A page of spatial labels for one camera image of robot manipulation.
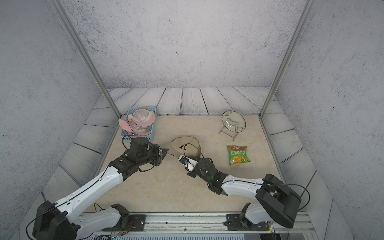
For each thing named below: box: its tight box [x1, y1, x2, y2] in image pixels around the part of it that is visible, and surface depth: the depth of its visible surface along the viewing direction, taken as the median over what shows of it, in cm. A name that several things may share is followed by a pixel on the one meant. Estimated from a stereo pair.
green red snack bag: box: [226, 145, 251, 166], surface depth 95 cm
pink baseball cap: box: [118, 108, 156, 136], surface depth 112 cm
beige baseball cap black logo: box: [168, 136, 201, 158], surface depth 88 cm
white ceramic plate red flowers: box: [221, 110, 246, 133], surface depth 103 cm
